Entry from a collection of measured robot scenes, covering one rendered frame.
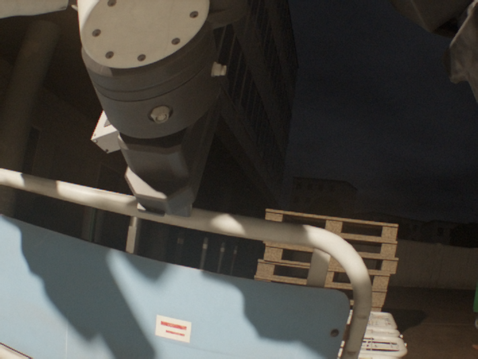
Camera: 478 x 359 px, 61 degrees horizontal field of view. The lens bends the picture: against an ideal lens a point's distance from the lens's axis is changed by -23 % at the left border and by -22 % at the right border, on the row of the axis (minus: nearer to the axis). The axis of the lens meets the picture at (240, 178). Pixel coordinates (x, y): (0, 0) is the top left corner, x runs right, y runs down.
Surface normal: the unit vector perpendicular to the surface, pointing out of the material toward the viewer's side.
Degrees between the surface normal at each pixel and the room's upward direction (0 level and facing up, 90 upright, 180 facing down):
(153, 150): 115
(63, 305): 90
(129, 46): 142
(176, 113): 136
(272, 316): 90
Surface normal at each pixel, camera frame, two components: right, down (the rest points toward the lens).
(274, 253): -0.20, -0.18
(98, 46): 0.35, 0.80
